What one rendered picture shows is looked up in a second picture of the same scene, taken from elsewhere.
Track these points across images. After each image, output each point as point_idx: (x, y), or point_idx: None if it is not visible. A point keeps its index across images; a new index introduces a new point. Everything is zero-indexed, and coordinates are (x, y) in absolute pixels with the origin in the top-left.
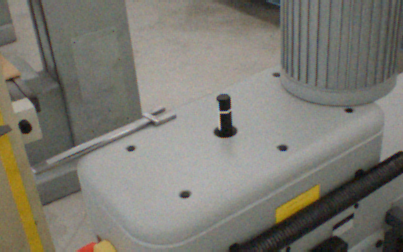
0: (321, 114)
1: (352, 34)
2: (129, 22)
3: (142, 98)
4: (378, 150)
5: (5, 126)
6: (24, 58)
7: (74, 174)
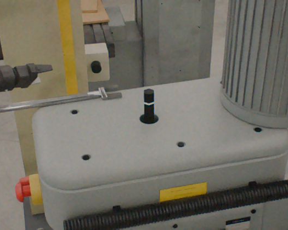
0: (231, 126)
1: (267, 67)
2: None
3: (221, 65)
4: (277, 170)
5: (48, 65)
6: (133, 5)
7: None
